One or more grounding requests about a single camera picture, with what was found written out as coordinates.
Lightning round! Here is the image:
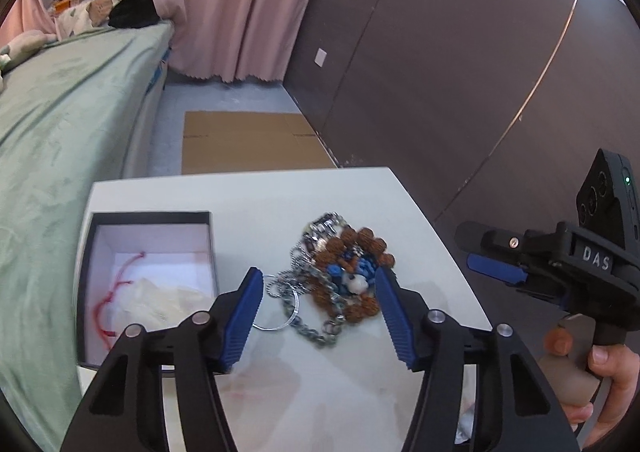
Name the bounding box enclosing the flattened cardboard sheet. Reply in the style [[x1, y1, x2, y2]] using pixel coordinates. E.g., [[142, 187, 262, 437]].
[[181, 111, 335, 175]]

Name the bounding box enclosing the black jewelry box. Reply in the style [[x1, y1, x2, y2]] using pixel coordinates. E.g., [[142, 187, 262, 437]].
[[75, 212, 218, 370]]

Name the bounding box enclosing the blue braided cord bracelet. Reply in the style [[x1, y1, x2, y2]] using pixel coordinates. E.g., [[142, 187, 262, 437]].
[[328, 254, 379, 295]]

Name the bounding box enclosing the grey stone bead bracelet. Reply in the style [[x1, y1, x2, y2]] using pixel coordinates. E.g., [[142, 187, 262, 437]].
[[278, 256, 362, 349]]

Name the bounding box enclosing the person's right hand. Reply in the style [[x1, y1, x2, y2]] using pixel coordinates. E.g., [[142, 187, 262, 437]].
[[539, 327, 639, 446]]

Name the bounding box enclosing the thin silver bangle ring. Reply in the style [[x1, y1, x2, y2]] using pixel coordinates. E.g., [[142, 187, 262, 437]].
[[252, 273, 303, 333]]

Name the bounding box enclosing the white wall socket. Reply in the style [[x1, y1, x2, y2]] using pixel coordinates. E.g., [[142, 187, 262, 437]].
[[314, 48, 326, 68]]

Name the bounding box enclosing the pillows and clothes pile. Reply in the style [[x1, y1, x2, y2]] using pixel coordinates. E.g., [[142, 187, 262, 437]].
[[1, 0, 160, 74]]

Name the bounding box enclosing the green bed blanket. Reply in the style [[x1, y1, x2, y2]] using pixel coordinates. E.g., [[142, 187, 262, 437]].
[[1, 22, 174, 451]]

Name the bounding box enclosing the dark bead charm bracelet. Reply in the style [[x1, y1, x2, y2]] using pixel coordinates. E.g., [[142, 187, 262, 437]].
[[301, 211, 352, 259]]

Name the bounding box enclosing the red string bracelet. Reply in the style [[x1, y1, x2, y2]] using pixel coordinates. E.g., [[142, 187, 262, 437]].
[[96, 249, 149, 352]]

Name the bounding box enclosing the brown rudraksha bead bracelet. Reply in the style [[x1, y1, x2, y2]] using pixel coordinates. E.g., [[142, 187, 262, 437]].
[[312, 225, 396, 326]]

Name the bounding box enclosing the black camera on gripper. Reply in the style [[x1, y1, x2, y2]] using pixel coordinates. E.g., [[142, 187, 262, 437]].
[[576, 149, 639, 256]]

